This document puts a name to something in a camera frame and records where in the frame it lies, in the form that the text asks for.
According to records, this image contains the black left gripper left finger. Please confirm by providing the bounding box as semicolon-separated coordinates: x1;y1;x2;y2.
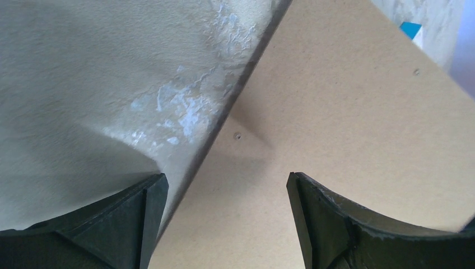
1;174;169;268

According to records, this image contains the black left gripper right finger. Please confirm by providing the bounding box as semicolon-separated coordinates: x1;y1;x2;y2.
286;172;474;268

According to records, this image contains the brown frame backing board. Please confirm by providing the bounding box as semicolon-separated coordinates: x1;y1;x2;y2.
150;1;474;268

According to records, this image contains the blue wooden picture frame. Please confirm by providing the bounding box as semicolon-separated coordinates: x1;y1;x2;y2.
399;21;423;50

